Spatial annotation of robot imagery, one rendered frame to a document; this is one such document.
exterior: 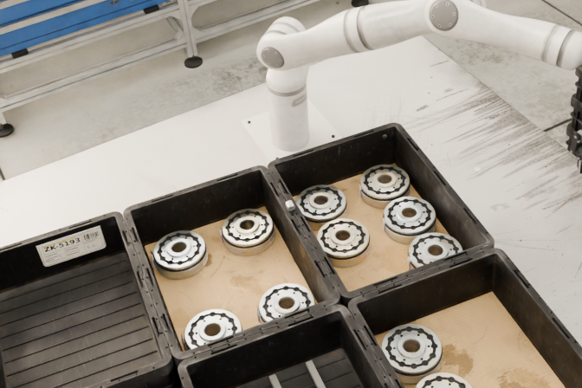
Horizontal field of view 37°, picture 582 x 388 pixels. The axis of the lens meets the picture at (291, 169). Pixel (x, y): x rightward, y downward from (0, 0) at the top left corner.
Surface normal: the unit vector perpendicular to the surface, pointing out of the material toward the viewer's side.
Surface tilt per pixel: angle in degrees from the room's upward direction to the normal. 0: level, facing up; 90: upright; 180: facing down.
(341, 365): 0
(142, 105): 0
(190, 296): 0
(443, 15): 70
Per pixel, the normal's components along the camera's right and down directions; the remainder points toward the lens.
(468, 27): -0.48, 0.38
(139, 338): -0.09, -0.75
